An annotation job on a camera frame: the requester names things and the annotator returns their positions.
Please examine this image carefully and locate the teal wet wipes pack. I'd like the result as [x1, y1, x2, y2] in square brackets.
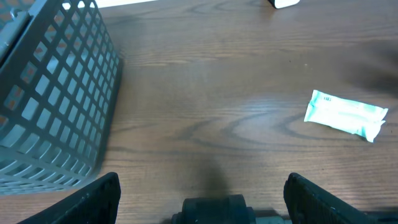
[304, 90, 388, 142]

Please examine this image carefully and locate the white barcode scanner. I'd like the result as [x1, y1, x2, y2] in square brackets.
[268, 0, 300, 9]

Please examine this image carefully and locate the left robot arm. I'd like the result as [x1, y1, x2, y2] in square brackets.
[24, 172, 378, 224]

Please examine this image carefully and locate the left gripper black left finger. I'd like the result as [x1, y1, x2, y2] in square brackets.
[21, 172, 121, 224]

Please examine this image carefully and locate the grey plastic basket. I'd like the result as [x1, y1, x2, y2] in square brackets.
[1, 0, 122, 195]

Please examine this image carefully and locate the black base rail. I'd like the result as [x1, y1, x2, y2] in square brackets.
[255, 211, 397, 224]

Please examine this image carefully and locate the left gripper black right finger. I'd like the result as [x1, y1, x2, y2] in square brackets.
[284, 173, 361, 218]

